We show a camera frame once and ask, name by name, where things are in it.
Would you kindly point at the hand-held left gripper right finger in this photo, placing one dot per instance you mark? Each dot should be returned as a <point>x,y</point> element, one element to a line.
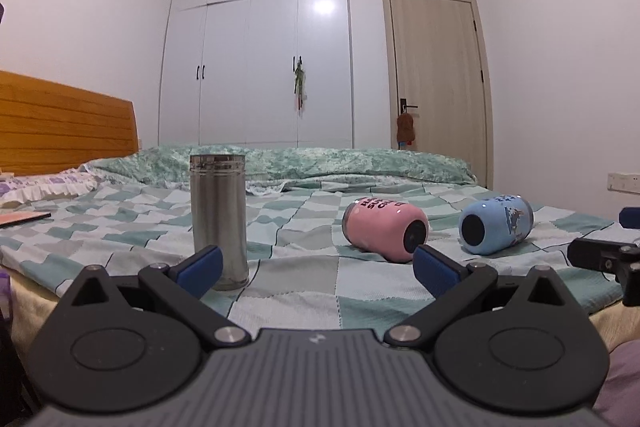
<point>434,274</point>

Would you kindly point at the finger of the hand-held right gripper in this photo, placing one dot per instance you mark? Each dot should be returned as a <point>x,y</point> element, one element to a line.
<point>631,217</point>
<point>596,253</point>

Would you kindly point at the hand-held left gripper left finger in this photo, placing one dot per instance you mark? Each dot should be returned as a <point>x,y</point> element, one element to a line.
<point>202,271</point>

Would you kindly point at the pink cup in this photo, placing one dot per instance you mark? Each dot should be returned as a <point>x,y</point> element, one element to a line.
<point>380,227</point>

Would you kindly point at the stainless steel cup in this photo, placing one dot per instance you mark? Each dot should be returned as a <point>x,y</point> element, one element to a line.
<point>217,207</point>

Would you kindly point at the blue cup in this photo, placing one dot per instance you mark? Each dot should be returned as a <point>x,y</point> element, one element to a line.
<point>500,222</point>

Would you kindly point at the green checkered blanket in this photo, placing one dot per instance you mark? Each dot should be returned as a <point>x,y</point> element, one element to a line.
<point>310,267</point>

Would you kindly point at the person's leg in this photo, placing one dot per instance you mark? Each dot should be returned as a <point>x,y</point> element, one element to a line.
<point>622,387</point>

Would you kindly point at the brown hanging pouch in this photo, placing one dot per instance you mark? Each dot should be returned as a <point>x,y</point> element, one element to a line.
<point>406,129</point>

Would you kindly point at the green patterned quilt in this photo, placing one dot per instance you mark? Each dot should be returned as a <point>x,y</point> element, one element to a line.
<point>320,162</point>

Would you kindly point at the beige bed sheet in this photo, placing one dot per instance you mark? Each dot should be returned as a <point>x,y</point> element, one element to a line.
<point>30,312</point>

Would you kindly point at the purple floral pillow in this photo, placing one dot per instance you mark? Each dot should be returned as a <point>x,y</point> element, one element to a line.
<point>45,187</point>

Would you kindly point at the orange book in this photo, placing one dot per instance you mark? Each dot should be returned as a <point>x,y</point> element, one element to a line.
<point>22,218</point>

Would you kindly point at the wooden headboard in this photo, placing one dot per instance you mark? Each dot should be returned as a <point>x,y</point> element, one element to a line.
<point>60,127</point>

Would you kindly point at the green hanging ornament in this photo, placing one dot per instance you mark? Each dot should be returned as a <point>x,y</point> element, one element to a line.
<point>299,82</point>

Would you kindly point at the light wooden door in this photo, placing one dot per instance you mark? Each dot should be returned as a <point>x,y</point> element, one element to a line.
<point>435,57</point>

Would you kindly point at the white wardrobe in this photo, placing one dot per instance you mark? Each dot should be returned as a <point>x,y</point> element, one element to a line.
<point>250,57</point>

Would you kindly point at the white wall socket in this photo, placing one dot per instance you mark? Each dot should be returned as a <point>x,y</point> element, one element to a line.
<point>624,183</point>

